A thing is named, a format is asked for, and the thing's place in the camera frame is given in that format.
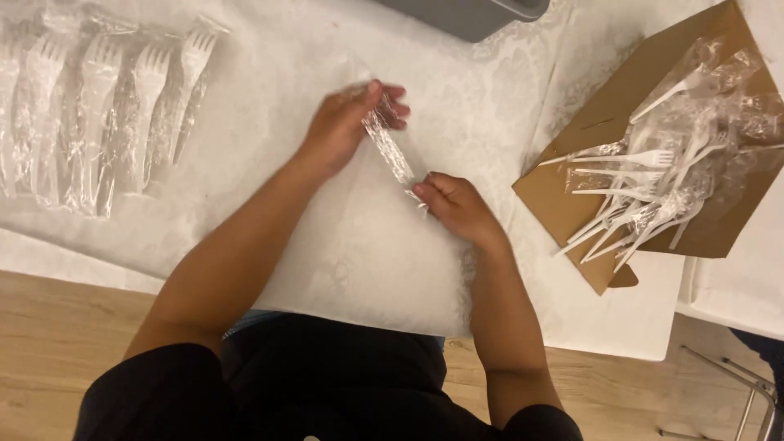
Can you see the row of wrapped white forks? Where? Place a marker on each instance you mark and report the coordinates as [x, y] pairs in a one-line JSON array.
[[98, 116]]

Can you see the brown cardboard box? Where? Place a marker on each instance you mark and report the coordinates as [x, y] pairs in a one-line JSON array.
[[643, 165]]

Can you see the grey plastic bin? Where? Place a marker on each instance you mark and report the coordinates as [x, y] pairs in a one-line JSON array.
[[471, 15]]

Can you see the fork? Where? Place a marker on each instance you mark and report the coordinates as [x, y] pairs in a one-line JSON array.
[[392, 151]]

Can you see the heap of white plastic forks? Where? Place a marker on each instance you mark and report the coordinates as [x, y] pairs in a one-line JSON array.
[[667, 159]]

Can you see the person's black shirt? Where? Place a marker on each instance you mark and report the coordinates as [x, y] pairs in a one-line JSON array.
[[306, 386]]

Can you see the person's right hand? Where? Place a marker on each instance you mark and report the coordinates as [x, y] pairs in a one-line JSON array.
[[458, 207]]

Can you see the metal chair frame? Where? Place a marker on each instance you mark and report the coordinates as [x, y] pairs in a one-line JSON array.
[[732, 392]]

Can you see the person's left hand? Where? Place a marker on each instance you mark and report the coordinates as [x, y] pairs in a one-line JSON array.
[[338, 128]]

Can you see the white tablecloth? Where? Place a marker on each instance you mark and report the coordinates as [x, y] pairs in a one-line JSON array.
[[367, 184]]

